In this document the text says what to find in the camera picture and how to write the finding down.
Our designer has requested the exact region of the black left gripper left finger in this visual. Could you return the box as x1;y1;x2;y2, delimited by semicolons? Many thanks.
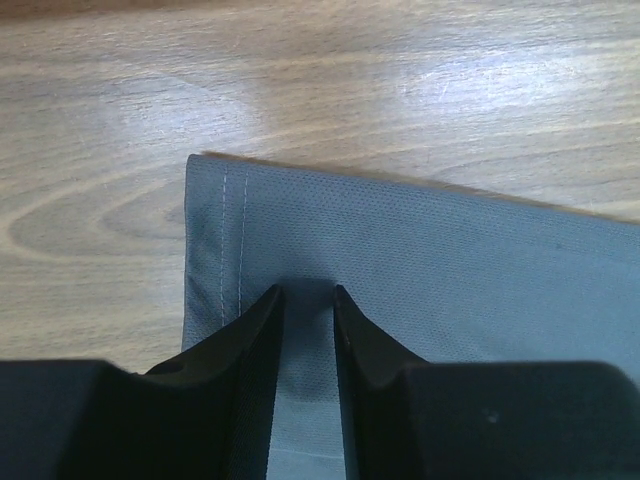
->
1;286;285;479

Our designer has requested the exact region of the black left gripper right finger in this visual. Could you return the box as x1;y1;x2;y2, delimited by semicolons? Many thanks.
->
333;287;639;479

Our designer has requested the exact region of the dark grey t shirt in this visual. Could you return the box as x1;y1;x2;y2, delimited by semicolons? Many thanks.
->
183;155;639;479

